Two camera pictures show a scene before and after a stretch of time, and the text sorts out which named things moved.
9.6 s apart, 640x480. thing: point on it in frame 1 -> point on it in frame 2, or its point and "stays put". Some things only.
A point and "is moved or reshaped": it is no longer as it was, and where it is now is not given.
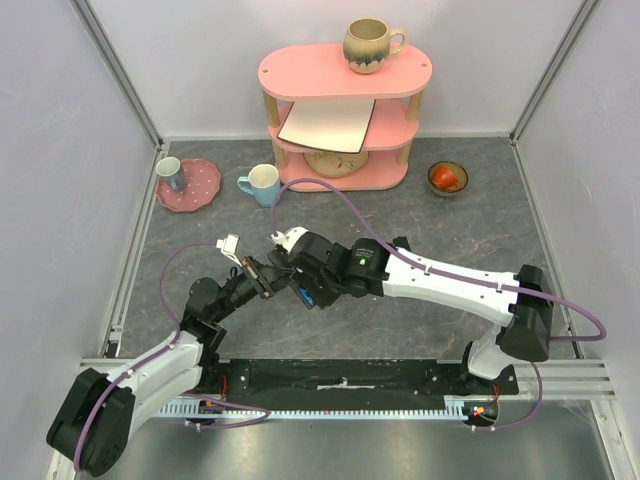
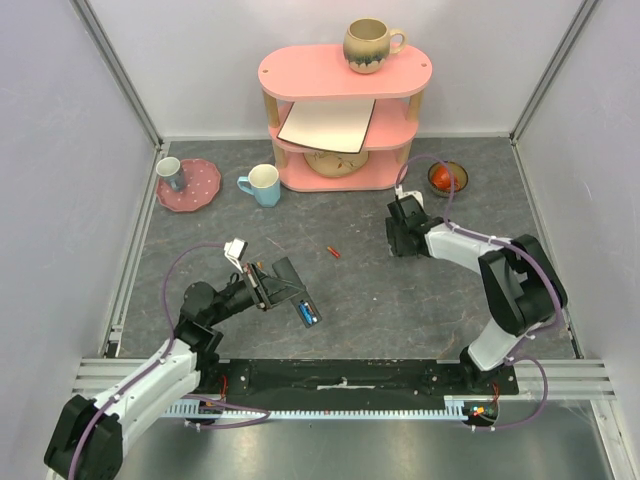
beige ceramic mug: [368, 43] stays put
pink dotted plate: [203, 180] stays put
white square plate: [340, 125] stays put
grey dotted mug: [169, 167] stays put
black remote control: [283, 267] is moved or reshaped
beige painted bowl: [335, 164] stays put
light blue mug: [263, 181] stays put
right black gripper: [310, 293] -> [400, 239]
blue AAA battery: [304, 292] -> [305, 312]
